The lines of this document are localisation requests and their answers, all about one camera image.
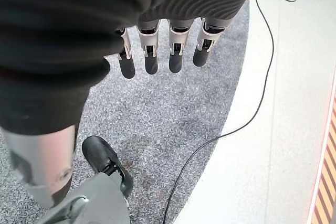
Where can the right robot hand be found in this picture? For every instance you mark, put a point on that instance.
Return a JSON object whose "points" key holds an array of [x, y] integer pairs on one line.
{"points": [[65, 24]]}

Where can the grey speckled carpet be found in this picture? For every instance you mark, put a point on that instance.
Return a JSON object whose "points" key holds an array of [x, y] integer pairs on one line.
{"points": [[162, 119]]}

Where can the black robot foot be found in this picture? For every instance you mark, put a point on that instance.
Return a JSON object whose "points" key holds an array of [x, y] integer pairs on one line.
{"points": [[106, 162]]}

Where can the orange striped panel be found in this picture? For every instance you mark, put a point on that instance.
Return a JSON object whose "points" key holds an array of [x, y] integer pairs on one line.
{"points": [[325, 171]]}

